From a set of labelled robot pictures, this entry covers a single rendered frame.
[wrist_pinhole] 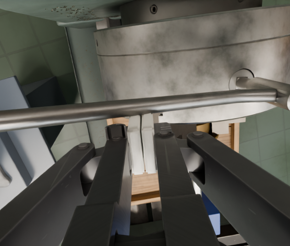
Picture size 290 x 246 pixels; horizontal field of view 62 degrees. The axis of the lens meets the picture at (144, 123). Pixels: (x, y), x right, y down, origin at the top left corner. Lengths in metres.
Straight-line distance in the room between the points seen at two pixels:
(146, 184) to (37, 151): 0.38
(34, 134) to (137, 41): 0.62
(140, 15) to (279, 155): 1.85
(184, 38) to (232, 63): 0.06
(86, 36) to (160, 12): 0.65
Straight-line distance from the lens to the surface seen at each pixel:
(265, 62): 0.33
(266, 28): 0.32
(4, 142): 0.85
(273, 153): 2.06
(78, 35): 0.98
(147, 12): 0.35
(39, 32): 1.57
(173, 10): 0.33
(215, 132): 0.47
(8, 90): 0.84
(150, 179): 0.75
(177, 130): 0.37
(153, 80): 0.30
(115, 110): 0.16
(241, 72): 0.31
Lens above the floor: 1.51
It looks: 69 degrees down
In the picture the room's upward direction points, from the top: 163 degrees clockwise
